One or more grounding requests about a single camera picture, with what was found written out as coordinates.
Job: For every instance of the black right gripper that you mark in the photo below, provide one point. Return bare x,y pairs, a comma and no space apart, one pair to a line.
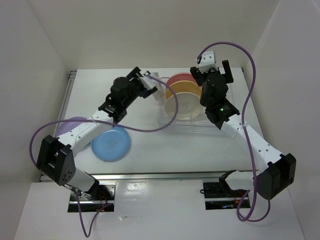
229,78

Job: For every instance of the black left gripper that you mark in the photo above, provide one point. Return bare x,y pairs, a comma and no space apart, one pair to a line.
133,77

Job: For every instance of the yellow plastic plate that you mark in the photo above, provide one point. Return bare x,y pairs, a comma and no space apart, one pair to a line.
185,86

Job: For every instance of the pink plastic plate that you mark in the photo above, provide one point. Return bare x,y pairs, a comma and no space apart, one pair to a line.
183,76

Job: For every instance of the cream plastic plate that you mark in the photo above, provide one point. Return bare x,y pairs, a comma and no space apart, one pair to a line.
189,106

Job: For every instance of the blue plastic plate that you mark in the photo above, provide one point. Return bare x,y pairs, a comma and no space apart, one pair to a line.
111,145

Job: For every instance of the purple plastic plate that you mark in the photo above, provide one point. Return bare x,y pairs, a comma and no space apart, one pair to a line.
66,127

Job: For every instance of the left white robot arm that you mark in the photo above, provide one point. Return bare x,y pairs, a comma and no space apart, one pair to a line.
56,157

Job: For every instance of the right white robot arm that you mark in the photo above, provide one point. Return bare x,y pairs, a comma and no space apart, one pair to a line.
274,171

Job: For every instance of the cream cutlery holder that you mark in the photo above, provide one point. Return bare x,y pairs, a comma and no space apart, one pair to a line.
156,94

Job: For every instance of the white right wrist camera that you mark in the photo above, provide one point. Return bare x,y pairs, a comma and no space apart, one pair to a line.
207,61

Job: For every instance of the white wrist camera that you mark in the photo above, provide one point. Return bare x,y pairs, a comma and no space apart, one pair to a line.
207,61
147,80

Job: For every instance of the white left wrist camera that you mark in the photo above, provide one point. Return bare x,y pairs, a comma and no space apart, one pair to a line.
147,80

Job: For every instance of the clear wire dish rack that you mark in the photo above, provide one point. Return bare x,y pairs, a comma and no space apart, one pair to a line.
198,125

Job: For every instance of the aluminium frame rail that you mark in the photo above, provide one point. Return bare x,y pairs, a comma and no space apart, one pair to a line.
151,151

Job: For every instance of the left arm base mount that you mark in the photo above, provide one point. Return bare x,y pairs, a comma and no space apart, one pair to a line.
90,196

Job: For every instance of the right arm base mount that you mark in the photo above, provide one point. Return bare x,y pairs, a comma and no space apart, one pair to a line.
218,197

